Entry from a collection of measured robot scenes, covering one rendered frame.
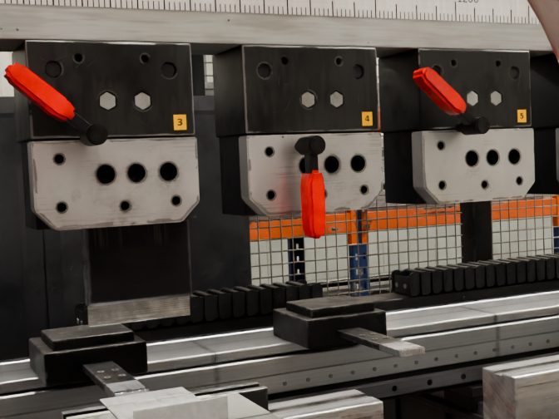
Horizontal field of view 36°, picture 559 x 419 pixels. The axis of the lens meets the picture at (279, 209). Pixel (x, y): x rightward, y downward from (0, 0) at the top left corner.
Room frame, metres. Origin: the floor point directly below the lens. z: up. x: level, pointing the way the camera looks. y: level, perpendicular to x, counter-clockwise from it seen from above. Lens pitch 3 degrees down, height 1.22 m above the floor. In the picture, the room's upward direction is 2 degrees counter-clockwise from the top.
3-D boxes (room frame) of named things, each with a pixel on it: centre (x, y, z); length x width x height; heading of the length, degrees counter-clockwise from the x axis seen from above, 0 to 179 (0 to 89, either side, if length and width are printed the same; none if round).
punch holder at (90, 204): (0.81, 0.16, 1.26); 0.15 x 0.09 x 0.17; 115
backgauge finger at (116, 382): (0.97, 0.21, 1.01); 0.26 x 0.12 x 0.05; 25
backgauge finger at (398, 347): (1.10, -0.09, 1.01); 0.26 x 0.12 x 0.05; 25
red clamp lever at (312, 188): (0.83, -0.03, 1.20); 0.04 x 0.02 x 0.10; 25
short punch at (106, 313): (0.82, 0.14, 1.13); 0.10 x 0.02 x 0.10; 115
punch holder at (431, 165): (0.98, -0.20, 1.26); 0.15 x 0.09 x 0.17; 115
